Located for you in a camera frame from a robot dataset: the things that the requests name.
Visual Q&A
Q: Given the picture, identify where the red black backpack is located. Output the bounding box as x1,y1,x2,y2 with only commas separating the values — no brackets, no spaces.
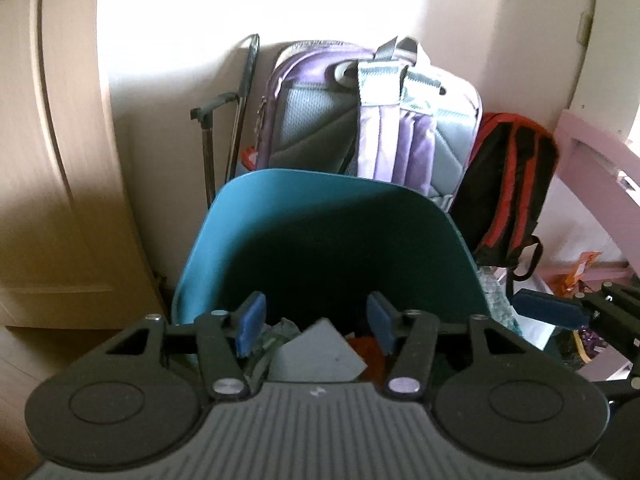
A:
449,113,560,282

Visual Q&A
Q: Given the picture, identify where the beige wooden door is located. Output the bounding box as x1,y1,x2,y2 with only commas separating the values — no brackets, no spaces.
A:
1,0,162,330

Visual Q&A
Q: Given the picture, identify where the purple grey backpack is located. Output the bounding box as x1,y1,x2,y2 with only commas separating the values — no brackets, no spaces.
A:
255,38,483,210

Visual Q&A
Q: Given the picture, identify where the teal white zigzag quilt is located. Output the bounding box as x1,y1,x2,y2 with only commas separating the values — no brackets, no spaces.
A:
477,266,523,336

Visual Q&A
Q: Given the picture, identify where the orange snack packet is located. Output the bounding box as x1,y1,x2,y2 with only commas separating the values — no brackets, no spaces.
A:
553,252,601,297

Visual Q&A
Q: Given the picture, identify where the red plastic bag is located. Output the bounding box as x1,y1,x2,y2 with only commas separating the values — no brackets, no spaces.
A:
347,336,386,387

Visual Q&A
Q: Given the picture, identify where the black trolley handle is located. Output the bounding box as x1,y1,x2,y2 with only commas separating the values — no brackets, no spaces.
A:
190,34,260,207

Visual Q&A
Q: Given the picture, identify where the grey white wrapper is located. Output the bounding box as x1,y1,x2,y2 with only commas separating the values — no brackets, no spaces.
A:
244,318,300,391

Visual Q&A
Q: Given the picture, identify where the white paper stack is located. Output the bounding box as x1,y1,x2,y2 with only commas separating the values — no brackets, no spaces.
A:
491,266,561,351

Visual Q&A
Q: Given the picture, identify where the teal plastic trash bin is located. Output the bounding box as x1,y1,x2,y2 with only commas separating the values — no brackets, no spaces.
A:
170,167,494,386

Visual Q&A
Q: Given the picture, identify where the small teal lined bin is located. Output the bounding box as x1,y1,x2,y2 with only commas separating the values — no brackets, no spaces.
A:
549,327,608,370

